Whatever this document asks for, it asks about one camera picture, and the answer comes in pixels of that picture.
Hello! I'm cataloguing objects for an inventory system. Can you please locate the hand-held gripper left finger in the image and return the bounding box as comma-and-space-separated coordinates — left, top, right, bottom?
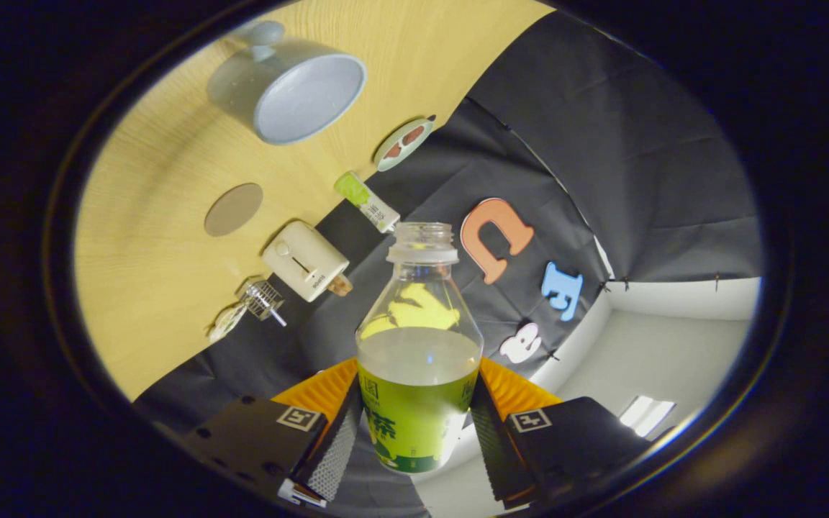
159, 358, 365, 508

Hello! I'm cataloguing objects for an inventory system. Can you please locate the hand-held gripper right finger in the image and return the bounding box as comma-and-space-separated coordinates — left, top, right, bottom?
468, 358, 663, 508

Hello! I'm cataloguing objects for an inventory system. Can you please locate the green label juice bottle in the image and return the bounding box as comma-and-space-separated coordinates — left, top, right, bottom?
355, 222, 485, 476

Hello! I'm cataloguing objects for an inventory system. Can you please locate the round brown coaster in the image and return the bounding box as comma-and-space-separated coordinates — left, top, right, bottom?
204, 182, 264, 237

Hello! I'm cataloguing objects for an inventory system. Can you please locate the pale blue cup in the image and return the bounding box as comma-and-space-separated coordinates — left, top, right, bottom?
207, 20, 368, 146

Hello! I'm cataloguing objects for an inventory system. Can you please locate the slim white label drink bottle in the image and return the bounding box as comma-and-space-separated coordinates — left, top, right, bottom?
334, 171, 401, 235

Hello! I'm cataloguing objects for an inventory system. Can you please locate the ceiling light panel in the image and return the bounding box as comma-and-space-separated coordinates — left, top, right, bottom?
617, 394, 676, 438

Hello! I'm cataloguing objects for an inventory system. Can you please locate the white divided tray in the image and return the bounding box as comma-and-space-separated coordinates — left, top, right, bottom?
208, 304, 248, 343

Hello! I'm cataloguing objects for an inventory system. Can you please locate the wooden table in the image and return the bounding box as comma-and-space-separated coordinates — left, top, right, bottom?
73, 0, 556, 402

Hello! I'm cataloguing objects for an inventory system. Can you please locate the cream toaster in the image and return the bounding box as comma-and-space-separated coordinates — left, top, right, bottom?
262, 220, 350, 303

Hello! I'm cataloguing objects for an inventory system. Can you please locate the pale green plate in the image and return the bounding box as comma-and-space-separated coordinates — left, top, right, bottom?
374, 115, 436, 172

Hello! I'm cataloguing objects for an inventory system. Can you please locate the wire mesh holder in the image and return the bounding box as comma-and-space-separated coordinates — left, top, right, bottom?
240, 279, 287, 327

